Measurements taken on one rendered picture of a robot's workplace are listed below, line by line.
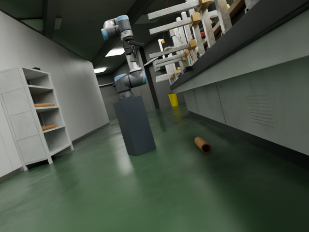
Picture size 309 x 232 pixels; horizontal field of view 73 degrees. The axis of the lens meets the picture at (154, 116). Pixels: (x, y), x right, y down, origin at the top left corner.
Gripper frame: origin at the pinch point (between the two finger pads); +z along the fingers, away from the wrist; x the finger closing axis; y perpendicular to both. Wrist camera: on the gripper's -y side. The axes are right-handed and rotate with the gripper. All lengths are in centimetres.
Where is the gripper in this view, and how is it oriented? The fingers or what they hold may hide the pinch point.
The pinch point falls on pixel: (137, 63)
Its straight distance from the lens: 167.6
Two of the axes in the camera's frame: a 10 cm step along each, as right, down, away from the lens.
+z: 2.7, 9.6, 0.8
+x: -0.1, 0.8, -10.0
